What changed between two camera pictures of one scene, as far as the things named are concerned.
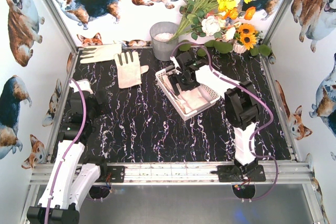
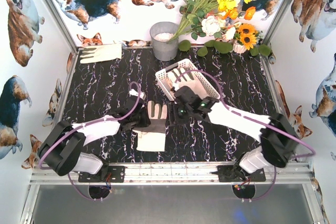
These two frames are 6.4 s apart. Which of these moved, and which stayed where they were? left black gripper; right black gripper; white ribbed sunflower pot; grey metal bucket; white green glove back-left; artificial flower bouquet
Moved: right black gripper; left black gripper
Stayed: artificial flower bouquet; grey metal bucket; white ribbed sunflower pot; white green glove back-left
